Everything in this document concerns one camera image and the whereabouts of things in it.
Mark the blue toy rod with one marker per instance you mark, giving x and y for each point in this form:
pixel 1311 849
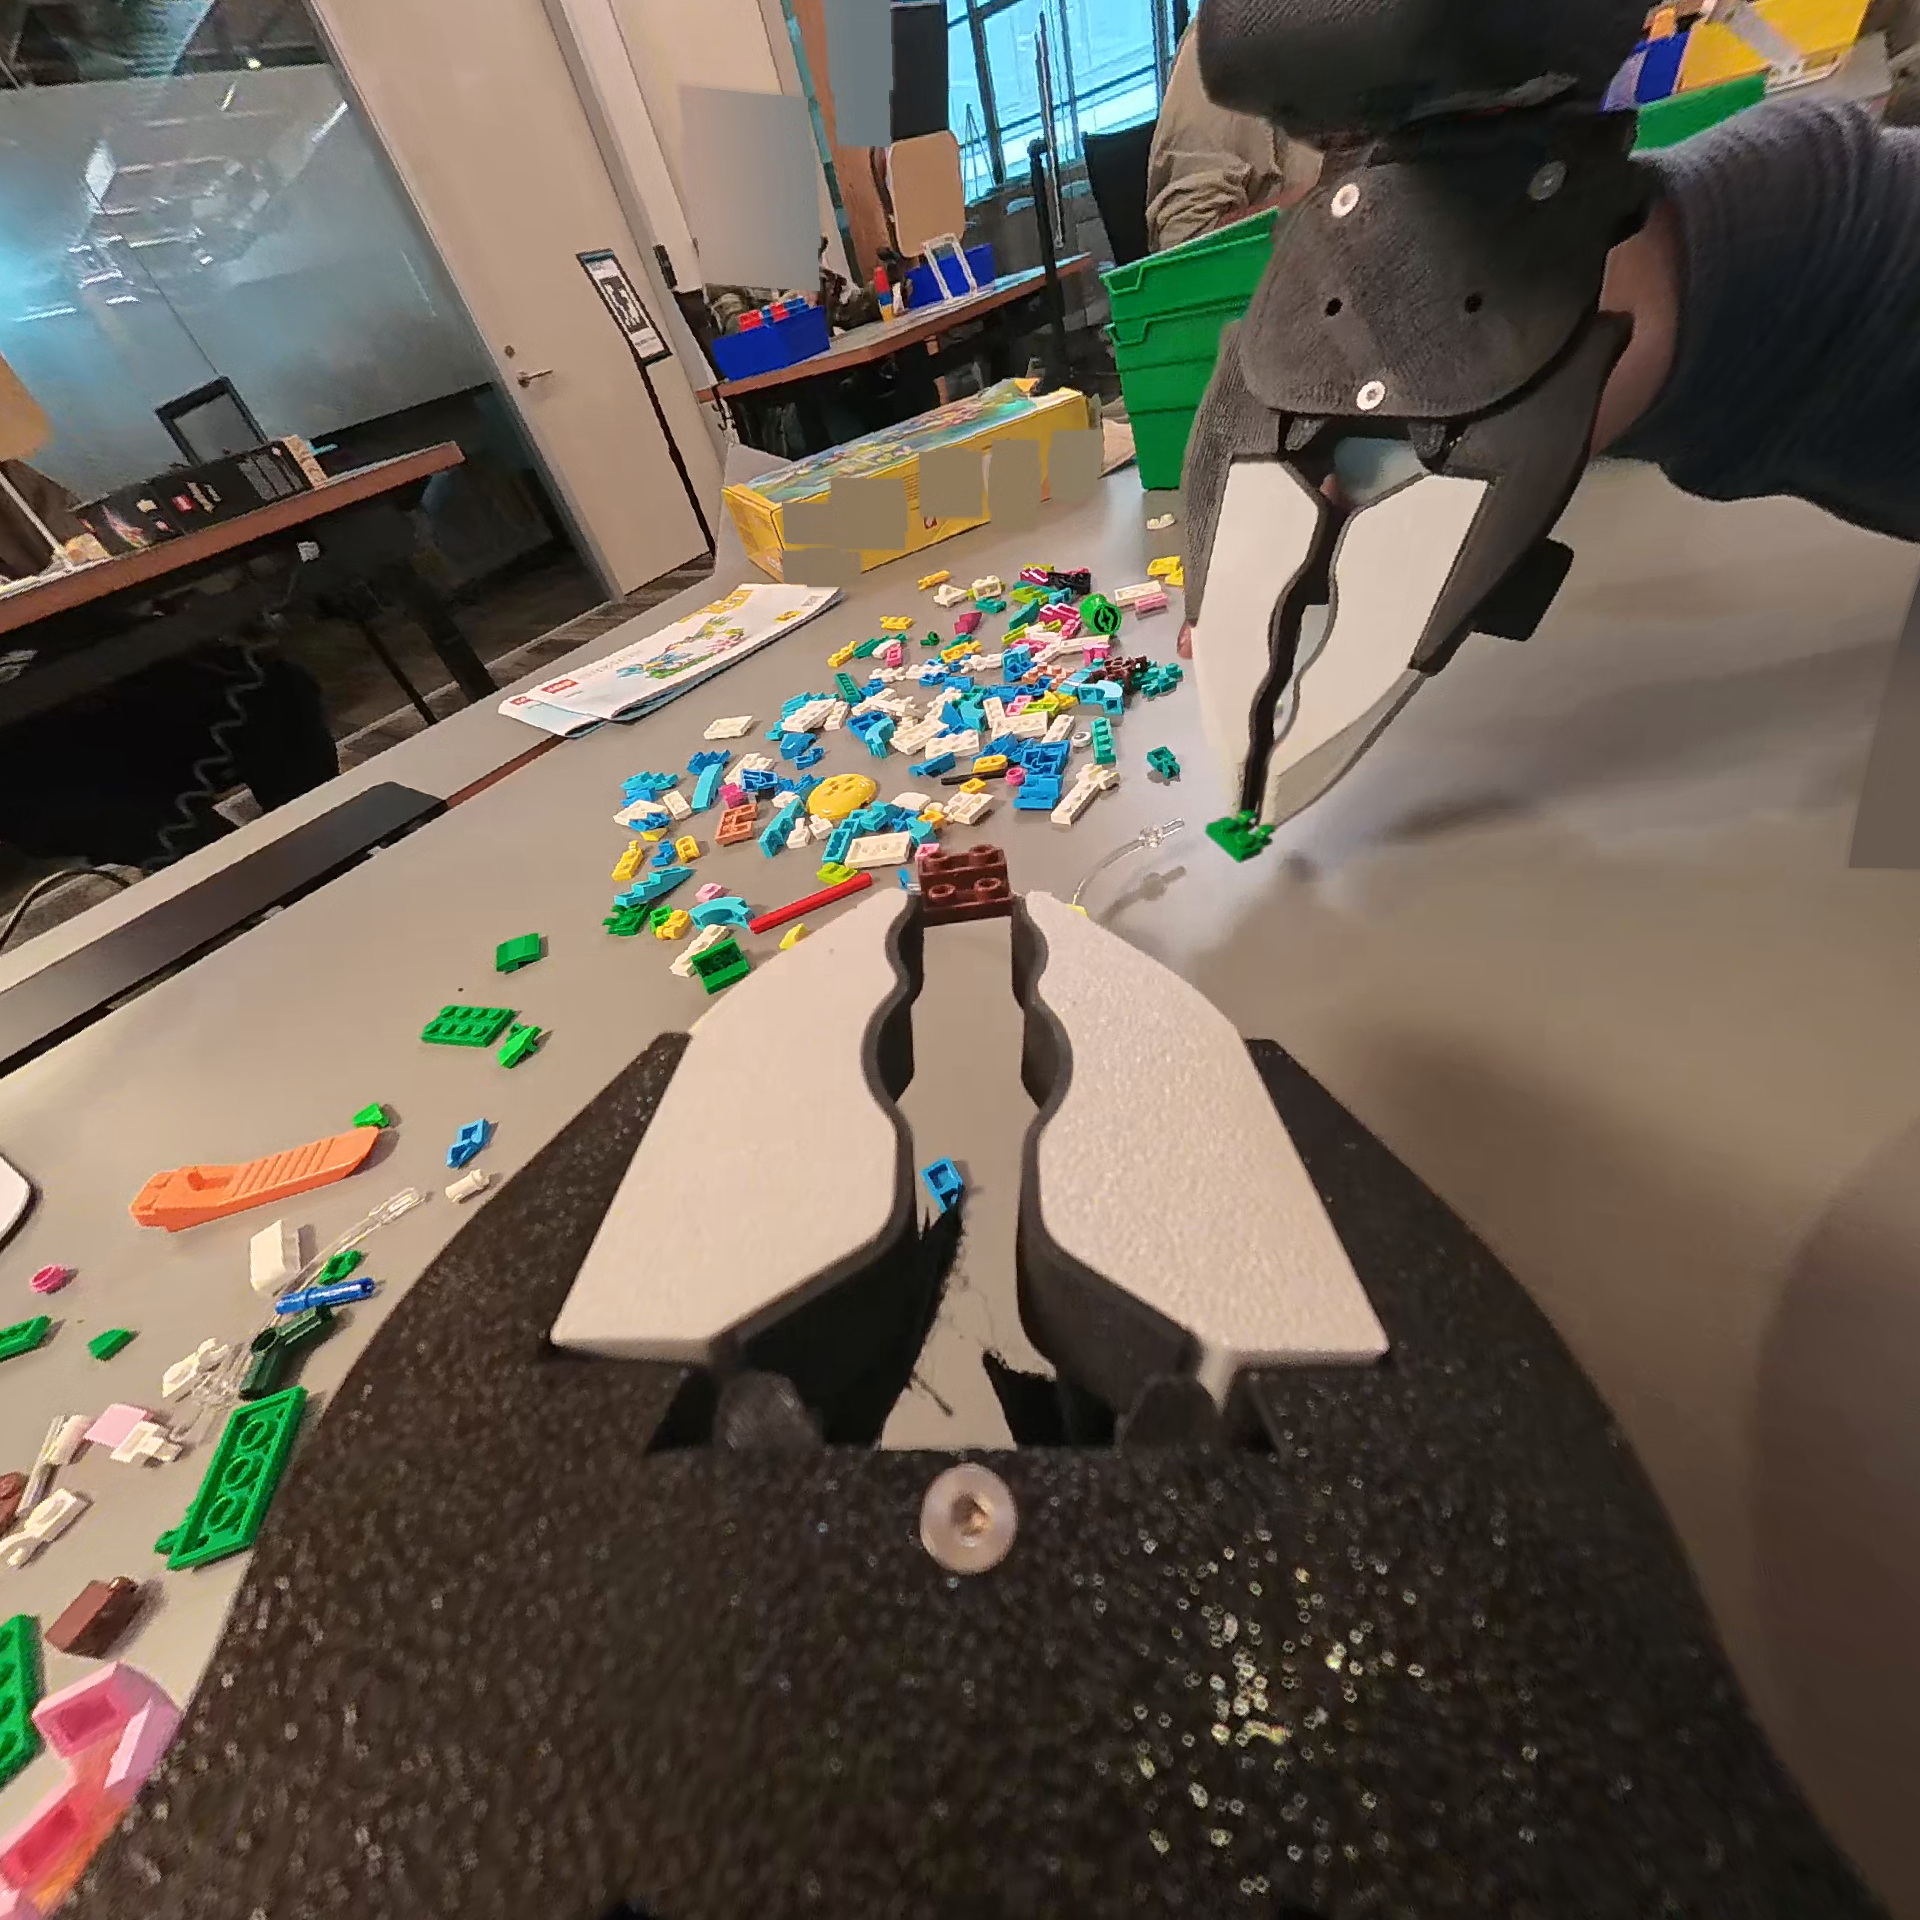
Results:
pixel 323 1294

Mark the green plate with dark holes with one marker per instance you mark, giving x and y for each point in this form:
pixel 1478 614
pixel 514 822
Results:
pixel 19 1694

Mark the pink hollow toy brick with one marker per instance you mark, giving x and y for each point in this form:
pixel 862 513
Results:
pixel 112 1723

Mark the blue bin with bricks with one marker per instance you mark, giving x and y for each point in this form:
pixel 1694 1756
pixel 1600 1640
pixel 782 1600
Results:
pixel 763 345

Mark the green storage bin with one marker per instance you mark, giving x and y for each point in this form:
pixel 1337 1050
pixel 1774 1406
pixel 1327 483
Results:
pixel 1170 360
pixel 1162 434
pixel 1184 277

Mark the green curved toy piece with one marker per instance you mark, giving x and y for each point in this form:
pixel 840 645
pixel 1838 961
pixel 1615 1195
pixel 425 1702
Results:
pixel 519 954

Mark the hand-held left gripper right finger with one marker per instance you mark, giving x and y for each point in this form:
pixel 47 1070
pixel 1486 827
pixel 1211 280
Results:
pixel 1184 1154

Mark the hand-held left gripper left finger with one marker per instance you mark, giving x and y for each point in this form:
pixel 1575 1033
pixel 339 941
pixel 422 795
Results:
pixel 751 1141

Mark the person's right forearm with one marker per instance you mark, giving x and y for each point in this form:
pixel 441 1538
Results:
pixel 1799 329

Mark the green studded toy plate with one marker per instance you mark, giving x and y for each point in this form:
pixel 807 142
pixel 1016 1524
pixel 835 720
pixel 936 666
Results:
pixel 469 1025

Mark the small green toy piece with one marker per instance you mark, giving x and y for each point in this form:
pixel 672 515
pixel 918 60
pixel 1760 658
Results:
pixel 1242 836

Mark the small green toy plate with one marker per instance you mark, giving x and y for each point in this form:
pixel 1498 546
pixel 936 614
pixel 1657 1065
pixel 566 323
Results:
pixel 23 1338

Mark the tan board on clear stand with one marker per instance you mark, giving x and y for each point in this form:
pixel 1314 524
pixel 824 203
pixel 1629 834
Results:
pixel 927 187

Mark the orange brick separator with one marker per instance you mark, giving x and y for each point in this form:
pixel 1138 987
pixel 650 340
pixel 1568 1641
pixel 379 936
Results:
pixel 255 1178

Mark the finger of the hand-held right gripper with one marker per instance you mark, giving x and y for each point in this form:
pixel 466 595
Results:
pixel 1394 598
pixel 1243 598

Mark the brown wooden table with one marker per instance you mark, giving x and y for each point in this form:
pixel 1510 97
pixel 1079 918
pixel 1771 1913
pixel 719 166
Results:
pixel 375 483

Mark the brown table with bins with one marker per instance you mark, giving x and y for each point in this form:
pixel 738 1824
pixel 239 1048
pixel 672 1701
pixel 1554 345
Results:
pixel 902 331

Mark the grey desk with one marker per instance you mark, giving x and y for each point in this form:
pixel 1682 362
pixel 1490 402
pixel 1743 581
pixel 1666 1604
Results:
pixel 1499 973

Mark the dark brown toy brick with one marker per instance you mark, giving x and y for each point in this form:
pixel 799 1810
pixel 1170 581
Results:
pixel 93 1616

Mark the clear antenna toy piece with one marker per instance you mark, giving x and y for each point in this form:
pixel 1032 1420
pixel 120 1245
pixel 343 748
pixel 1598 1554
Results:
pixel 368 1227

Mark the green sloped toy piece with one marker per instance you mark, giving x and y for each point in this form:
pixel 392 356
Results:
pixel 522 1044

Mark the white toy brick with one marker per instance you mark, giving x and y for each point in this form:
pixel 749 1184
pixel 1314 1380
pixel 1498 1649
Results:
pixel 274 1257

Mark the person's right hand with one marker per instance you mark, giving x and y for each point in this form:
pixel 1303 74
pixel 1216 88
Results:
pixel 1646 329

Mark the pile of colourful toy bricks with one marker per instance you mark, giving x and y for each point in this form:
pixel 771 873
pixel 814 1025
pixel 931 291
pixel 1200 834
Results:
pixel 960 720

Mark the black frame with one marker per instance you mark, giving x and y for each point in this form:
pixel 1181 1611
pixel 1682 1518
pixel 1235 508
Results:
pixel 168 427

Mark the instruction booklet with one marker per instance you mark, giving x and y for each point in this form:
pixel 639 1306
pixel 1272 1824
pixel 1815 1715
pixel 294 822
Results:
pixel 674 660

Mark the black office chair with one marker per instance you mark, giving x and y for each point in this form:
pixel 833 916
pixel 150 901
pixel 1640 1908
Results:
pixel 1118 194

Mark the yellow toy set box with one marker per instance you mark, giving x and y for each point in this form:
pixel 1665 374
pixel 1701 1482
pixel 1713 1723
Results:
pixel 902 451

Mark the white door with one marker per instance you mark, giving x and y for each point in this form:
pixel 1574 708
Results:
pixel 494 224

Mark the yellow storage bin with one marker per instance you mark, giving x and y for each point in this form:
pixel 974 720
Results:
pixel 1770 44

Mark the dark green connector piece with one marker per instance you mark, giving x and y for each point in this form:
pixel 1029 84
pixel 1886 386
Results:
pixel 283 1347

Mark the blue clip toy piece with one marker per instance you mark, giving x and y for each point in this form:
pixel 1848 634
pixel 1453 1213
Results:
pixel 469 1142
pixel 943 1181

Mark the black sign stand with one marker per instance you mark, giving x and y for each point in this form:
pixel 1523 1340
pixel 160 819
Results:
pixel 622 306

